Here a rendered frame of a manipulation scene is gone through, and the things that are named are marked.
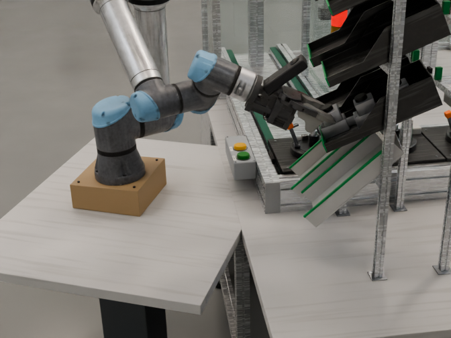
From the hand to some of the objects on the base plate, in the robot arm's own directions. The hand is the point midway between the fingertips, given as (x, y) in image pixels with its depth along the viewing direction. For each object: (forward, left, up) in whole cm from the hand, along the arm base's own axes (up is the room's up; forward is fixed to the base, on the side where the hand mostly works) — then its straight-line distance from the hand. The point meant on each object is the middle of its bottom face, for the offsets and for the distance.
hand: (331, 113), depth 170 cm
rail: (-43, +52, -40) cm, 78 cm away
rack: (+13, +11, -40) cm, 43 cm away
